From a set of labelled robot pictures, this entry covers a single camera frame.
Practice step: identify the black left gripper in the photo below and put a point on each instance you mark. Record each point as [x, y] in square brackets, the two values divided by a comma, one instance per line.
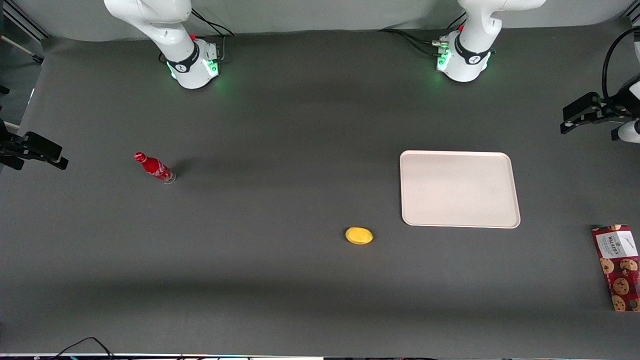
[608, 111]

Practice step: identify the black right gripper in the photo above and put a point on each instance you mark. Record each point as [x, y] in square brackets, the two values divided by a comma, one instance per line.
[11, 148]

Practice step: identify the red tartan cookie box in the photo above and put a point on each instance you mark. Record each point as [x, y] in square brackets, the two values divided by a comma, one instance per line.
[620, 265]

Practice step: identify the beige plastic tray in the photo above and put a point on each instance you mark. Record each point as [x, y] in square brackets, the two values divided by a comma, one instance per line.
[459, 189]

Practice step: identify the red soda bottle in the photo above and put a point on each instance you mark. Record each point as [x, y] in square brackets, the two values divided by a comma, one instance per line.
[154, 167]

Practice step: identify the yellow lemon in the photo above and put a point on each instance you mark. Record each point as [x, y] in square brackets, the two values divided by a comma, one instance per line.
[359, 235]

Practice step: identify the aluminium frame rail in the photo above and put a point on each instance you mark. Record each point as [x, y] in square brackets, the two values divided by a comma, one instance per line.
[22, 20]

